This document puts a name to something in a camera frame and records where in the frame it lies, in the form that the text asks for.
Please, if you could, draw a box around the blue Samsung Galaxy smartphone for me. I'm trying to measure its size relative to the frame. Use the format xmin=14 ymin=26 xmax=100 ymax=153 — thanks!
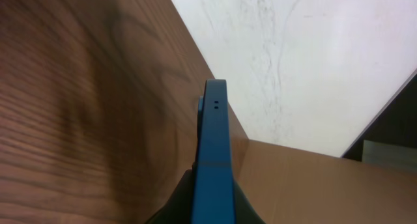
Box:
xmin=191 ymin=79 xmax=236 ymax=224

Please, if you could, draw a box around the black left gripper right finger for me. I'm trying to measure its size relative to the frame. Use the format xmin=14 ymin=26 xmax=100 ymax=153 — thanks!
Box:
xmin=233 ymin=181 xmax=265 ymax=224

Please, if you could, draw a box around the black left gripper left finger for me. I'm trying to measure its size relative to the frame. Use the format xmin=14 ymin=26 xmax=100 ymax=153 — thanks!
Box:
xmin=145 ymin=169 xmax=195 ymax=224

